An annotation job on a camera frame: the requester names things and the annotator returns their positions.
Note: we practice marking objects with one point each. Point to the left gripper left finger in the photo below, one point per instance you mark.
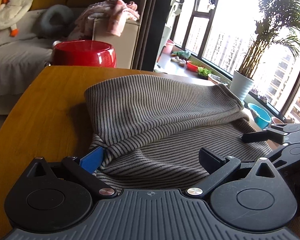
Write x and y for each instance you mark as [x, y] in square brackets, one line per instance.
[81, 169]

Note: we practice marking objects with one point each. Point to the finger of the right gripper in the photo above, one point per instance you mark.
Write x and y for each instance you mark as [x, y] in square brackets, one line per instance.
[271, 134]
[286, 157]

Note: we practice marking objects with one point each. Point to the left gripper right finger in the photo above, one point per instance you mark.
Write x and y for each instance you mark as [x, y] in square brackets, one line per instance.
[220, 170]

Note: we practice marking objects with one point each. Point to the grey striped knit garment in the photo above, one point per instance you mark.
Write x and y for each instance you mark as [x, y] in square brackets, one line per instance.
[151, 129]

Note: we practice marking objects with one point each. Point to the pink tilted bucket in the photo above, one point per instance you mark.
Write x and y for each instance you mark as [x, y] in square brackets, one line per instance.
[275, 120]

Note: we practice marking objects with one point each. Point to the blue plastic basin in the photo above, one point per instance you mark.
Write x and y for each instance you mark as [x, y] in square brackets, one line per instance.
[260, 116]

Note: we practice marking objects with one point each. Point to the white ribbed plant pot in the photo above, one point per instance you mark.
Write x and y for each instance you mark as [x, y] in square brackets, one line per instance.
[241, 85]

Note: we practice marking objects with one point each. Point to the pink basin with soil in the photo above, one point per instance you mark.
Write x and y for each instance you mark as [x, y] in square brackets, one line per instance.
[216, 79]

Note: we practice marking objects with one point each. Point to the small green leafy plant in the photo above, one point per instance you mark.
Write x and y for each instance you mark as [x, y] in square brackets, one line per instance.
[203, 73]

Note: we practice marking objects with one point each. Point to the red plastic basin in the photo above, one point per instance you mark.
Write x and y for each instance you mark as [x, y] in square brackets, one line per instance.
[191, 66]

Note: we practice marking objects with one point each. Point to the red round stool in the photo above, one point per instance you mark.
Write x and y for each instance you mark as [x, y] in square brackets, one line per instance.
[84, 53]

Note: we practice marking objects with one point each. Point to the green toy by window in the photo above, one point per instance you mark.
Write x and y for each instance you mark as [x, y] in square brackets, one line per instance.
[184, 55]

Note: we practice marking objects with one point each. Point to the tall palm plant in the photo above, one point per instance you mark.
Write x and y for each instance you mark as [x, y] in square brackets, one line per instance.
[279, 25]

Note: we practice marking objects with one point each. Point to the pink plastic bucket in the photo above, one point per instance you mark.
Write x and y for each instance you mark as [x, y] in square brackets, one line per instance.
[168, 47]

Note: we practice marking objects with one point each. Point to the grey sofa blanket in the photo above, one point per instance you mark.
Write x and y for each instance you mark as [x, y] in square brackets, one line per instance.
[22, 57]

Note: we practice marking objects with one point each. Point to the grey neck pillow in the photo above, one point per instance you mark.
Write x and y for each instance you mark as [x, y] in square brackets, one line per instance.
[56, 21]

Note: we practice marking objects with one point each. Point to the pink crumpled cloth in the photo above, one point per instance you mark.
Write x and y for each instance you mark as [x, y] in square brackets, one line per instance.
[116, 11]

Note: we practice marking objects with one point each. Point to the dark brown curtain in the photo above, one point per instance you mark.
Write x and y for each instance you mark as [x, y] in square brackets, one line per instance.
[153, 16]

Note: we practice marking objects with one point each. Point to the white floor cleaner machine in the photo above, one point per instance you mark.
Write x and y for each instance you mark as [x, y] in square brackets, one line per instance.
[174, 11]

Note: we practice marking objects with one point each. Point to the white duck plush toy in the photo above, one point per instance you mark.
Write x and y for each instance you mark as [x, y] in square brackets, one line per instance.
[11, 12]

